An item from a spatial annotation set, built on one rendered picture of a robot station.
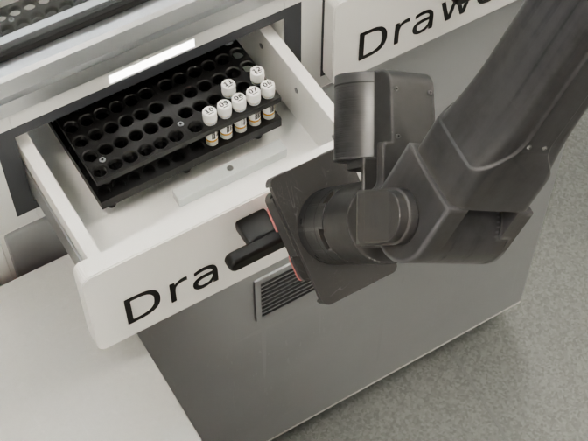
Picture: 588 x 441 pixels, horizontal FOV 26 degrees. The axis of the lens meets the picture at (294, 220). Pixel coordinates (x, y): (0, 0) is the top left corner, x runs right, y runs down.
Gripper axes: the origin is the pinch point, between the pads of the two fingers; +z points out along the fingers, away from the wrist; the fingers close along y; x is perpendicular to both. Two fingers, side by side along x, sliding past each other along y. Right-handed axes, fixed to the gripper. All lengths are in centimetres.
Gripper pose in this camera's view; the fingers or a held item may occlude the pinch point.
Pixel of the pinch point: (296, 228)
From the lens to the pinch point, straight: 101.9
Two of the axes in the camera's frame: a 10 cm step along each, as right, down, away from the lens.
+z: -3.1, 0.4, 9.5
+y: -4.1, -9.1, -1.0
